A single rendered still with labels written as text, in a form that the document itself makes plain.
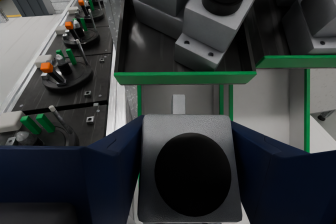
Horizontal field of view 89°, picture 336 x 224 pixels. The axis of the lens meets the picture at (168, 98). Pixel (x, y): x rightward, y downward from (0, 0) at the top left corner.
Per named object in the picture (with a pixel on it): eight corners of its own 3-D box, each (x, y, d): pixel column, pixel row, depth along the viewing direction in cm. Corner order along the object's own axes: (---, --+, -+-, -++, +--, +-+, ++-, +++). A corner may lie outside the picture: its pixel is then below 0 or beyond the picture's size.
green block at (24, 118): (40, 134, 36) (26, 120, 33) (34, 135, 36) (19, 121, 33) (42, 129, 37) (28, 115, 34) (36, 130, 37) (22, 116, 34)
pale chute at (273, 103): (290, 160, 33) (309, 170, 28) (221, 160, 33) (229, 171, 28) (290, 11, 32) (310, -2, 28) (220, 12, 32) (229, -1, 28)
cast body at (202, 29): (210, 80, 17) (235, 33, 11) (173, 60, 18) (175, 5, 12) (242, 23, 20) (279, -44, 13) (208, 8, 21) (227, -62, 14)
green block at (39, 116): (54, 132, 37) (41, 118, 33) (48, 133, 37) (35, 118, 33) (55, 127, 38) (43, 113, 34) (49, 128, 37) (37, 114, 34)
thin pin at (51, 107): (72, 134, 36) (52, 108, 30) (68, 134, 36) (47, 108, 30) (72, 130, 37) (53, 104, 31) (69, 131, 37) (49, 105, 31)
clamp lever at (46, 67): (64, 83, 47) (48, 68, 40) (57, 84, 47) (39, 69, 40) (65, 72, 48) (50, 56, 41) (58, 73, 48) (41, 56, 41)
